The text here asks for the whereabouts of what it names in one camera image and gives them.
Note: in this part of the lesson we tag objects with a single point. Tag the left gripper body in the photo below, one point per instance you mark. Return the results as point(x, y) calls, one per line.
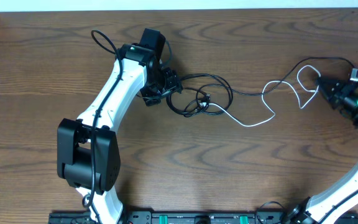
point(169, 83)

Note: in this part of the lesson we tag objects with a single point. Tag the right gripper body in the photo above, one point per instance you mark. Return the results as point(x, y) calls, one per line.
point(348, 96)

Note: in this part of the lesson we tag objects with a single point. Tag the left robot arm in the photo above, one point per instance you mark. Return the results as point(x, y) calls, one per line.
point(87, 151)

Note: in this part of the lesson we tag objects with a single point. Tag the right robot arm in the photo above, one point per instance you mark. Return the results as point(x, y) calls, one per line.
point(330, 204)

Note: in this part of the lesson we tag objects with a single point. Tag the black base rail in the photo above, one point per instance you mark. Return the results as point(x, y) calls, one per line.
point(147, 217)

